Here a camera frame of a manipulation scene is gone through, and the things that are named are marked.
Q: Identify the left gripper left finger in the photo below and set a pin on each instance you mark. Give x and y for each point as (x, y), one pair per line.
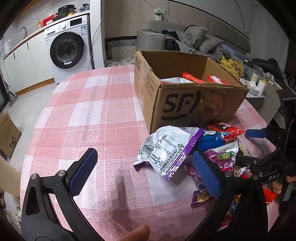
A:
(49, 210)

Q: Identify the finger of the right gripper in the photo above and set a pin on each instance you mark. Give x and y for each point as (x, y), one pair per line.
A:
(256, 164)
(263, 133)

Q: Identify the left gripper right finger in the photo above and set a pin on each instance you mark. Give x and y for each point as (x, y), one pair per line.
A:
(250, 218)

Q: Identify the red Oreo packet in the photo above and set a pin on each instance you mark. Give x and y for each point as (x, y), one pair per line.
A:
(227, 131)

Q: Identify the blue Oreo packet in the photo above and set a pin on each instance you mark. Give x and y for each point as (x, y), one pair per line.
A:
(209, 140)

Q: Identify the purple white snack bag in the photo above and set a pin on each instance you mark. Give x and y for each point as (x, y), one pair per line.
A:
(166, 149)

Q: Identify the person's right hand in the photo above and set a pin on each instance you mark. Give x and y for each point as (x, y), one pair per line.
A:
(277, 186)

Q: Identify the person's left hand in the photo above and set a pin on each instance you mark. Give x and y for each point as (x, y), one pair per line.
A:
(139, 234)

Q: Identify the purple candy bag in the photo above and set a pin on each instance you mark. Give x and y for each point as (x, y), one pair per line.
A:
(224, 156)

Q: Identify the grey coffee table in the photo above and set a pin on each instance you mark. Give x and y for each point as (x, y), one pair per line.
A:
(267, 104)

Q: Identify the small purple candy packet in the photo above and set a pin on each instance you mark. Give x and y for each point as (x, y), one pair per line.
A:
(199, 198)

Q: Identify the yellow plastic bag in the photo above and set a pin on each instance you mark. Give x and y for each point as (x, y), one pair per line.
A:
(232, 66)

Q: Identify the brown cardboard SF box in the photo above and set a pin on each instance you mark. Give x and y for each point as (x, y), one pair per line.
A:
(180, 89)

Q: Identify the cardboard box on floor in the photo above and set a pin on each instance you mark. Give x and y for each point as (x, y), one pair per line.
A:
(10, 134)

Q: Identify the grey square pillow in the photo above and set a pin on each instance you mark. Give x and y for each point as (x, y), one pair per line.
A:
(194, 35)

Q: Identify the dark clothes on sofa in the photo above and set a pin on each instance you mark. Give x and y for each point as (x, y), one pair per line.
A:
(172, 41)

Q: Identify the pink plaid tablecloth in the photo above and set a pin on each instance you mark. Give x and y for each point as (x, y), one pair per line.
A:
(100, 110)

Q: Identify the grey sofa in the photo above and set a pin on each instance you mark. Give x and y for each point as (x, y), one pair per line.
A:
(210, 39)

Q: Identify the crumpled white cloth on floor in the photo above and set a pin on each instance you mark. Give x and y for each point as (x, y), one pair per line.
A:
(123, 62)

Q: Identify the white power strip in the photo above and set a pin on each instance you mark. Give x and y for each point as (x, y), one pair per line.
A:
(159, 14)

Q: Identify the white kitchen cabinets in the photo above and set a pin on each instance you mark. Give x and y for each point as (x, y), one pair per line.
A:
(28, 64)

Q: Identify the white electric kettle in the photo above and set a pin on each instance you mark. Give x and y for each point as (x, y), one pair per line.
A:
(7, 46)

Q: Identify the white washing machine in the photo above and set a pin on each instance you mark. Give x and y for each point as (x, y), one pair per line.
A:
(69, 47)

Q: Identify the yellow oil bottle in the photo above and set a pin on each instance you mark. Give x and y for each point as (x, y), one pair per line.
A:
(39, 24)

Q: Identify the red box on counter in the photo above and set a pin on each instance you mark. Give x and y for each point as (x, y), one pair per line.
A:
(48, 20)

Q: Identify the black air fryer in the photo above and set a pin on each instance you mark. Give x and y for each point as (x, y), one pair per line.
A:
(65, 10)

